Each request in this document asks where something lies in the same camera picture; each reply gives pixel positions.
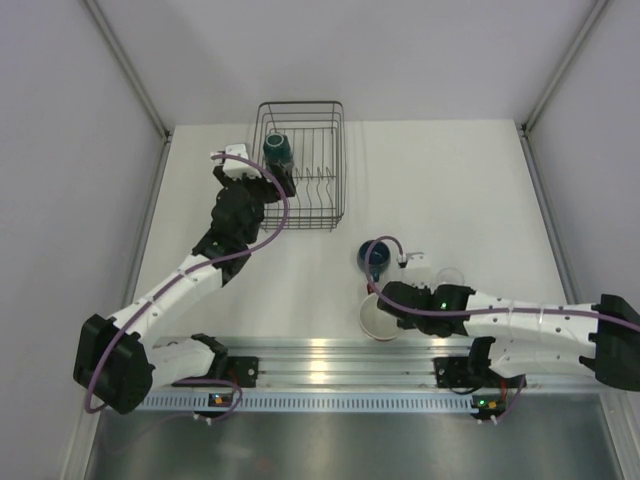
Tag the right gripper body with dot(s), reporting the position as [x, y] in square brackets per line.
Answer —
[409, 324]

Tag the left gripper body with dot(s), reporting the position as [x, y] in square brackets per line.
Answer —
[260, 192]

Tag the dark green mug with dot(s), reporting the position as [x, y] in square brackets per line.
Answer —
[277, 149]

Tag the red cup white inside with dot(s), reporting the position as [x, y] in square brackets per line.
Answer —
[376, 323]

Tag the wire dish rack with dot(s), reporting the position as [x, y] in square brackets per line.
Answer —
[315, 133]

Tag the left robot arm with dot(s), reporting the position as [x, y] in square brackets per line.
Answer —
[118, 359]

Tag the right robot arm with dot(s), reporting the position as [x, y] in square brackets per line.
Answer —
[512, 339]

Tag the clear glass back right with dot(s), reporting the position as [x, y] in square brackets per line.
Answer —
[449, 276]

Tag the dark blue cup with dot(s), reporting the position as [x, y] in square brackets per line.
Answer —
[376, 259]

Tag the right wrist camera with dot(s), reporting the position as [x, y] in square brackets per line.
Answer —
[418, 271]

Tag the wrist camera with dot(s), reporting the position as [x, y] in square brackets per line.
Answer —
[232, 159]
[418, 271]

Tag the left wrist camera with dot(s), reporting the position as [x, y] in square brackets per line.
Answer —
[232, 159]

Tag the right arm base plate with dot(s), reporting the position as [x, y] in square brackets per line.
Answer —
[452, 373]

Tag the left aluminium frame post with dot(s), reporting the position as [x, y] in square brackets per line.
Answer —
[125, 64]

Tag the aluminium frame post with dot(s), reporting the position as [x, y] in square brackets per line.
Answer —
[569, 55]
[125, 64]

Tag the aluminium mounting rail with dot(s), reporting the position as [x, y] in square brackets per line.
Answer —
[349, 364]

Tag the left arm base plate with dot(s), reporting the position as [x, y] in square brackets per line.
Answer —
[242, 371]

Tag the slotted cable duct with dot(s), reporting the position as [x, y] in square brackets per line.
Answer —
[261, 402]

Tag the right aluminium frame post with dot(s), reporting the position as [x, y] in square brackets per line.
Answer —
[569, 55]

